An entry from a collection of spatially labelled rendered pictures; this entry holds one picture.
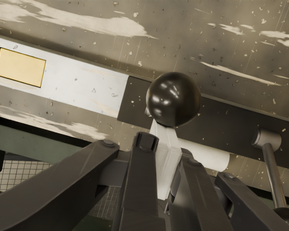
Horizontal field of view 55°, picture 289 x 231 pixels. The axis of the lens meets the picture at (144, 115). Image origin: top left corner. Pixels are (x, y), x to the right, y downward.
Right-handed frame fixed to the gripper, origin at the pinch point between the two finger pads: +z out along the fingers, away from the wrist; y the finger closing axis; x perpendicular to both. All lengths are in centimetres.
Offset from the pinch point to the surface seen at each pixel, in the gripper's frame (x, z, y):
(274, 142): 0.8, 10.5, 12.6
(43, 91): -1.2, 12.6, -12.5
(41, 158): -13.3, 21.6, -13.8
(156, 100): 3.2, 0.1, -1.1
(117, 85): 1.7, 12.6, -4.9
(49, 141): -10.3, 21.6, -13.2
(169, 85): 4.4, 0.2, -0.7
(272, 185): -2.3, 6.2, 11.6
